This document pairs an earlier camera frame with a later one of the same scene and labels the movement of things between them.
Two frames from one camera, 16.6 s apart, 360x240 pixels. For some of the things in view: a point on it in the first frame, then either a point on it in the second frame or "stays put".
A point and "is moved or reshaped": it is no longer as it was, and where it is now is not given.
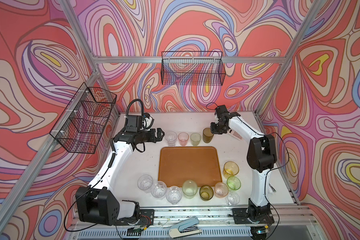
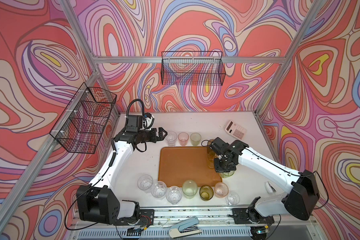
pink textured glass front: x=221 y=190 stays put
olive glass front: x=206 y=192 stays put
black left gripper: x=153 y=138 stays put
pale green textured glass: x=195 y=138 stays put
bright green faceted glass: x=233 y=183 → x=227 y=174
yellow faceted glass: x=230 y=168 is moved or reshaped
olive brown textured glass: x=207 y=135 → x=209 y=142
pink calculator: x=234 y=134 stays put
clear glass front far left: x=145 y=183 stays put
